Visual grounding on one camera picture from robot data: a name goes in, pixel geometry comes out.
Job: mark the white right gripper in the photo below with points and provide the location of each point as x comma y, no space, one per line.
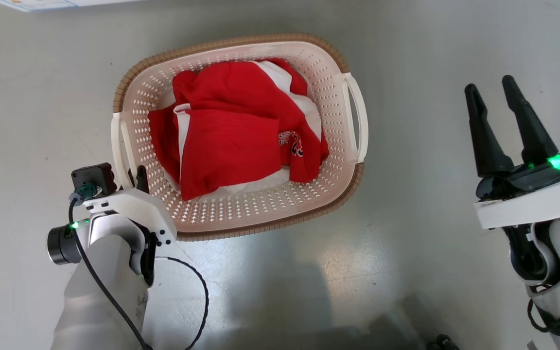
537,199

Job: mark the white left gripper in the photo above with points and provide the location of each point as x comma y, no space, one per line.
139,206

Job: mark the cream plastic laundry basket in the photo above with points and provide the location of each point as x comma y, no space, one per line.
241,214

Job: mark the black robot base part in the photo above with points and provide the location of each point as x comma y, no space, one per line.
443,343

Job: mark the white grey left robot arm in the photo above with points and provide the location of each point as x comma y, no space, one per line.
100,287

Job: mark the red and white garment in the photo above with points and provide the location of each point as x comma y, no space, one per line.
231,141

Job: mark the white sheet with blue edge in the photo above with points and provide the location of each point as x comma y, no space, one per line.
37,4

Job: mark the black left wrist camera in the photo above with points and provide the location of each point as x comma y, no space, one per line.
96,176

